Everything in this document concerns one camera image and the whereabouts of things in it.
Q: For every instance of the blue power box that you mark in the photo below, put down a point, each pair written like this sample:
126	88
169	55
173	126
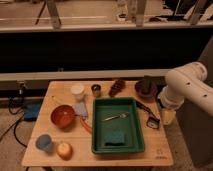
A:
31	111

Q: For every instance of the small dark can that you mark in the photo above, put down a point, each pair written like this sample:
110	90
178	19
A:
96	90

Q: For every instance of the wooden table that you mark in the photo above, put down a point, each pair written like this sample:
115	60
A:
157	151

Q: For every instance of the white cup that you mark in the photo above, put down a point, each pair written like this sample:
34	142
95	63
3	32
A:
77	91

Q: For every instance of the green plastic tray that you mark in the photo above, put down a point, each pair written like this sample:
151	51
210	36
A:
130	126

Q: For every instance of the silver fork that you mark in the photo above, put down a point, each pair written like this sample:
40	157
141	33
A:
123	115

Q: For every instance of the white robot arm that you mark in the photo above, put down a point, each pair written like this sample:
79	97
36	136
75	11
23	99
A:
185	82

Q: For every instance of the black handled brush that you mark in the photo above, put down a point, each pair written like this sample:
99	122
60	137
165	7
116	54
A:
152	121

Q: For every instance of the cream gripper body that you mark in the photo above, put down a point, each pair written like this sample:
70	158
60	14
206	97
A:
168	116

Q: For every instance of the blue cup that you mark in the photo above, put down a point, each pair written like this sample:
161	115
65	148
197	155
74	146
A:
44	143

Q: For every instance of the red bowl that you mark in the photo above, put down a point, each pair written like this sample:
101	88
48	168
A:
63	116

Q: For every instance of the apple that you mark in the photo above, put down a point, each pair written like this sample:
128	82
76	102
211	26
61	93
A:
64	150

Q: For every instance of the purple grapes bunch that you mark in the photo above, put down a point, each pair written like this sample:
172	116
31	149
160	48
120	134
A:
117	87

